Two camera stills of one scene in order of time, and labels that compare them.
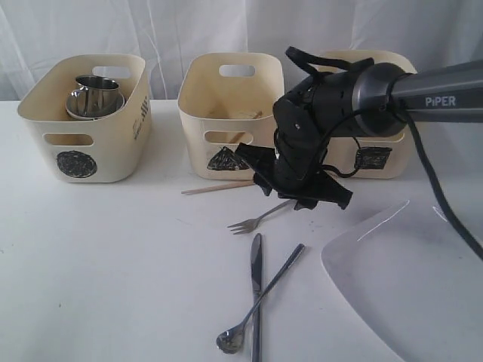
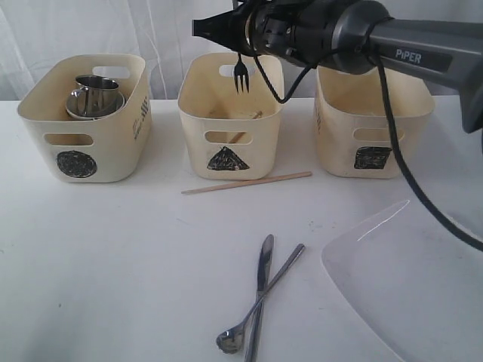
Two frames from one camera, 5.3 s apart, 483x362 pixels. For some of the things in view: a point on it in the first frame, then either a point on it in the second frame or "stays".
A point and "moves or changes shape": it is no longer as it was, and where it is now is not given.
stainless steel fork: (250, 225) → (241, 69)
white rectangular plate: (416, 281) stays
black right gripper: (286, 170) → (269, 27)
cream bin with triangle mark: (226, 100) stays
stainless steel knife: (256, 283) moves or changes shape
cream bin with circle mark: (69, 149) stays
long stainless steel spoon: (229, 341) stays
